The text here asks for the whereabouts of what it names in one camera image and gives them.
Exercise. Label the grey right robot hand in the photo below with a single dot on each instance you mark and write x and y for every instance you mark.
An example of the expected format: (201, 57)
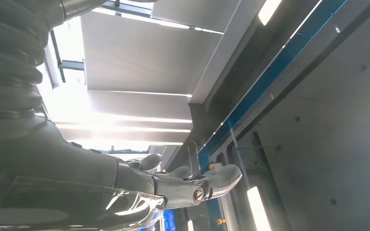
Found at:
(60, 162)

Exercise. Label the blue ceiling beam strip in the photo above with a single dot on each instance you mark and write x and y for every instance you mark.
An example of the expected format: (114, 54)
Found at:
(268, 79)

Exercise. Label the rectangular ceiling light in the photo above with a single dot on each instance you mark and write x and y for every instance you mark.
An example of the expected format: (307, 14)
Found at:
(257, 209)
(269, 10)

